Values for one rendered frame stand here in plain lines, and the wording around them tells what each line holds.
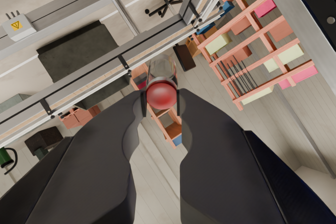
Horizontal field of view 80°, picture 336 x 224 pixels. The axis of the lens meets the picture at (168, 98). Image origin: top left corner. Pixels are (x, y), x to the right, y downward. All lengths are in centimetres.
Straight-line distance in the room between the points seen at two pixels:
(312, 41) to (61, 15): 117
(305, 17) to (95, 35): 220
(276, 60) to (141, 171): 549
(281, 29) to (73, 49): 344
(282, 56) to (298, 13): 376
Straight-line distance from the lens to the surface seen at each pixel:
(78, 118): 627
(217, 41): 445
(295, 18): 58
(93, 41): 249
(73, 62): 244
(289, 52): 431
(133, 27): 127
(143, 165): 750
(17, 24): 134
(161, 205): 798
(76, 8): 134
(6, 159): 396
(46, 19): 136
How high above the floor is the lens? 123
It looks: level
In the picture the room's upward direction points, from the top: 147 degrees clockwise
